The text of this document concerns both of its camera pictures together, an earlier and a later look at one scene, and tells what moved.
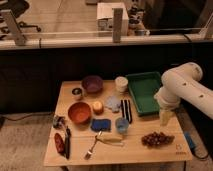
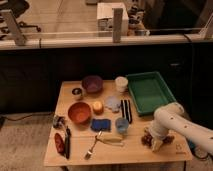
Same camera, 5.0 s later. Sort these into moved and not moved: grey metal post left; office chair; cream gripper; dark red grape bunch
Moved: cream gripper
Not moved: grey metal post left; dark red grape bunch; office chair
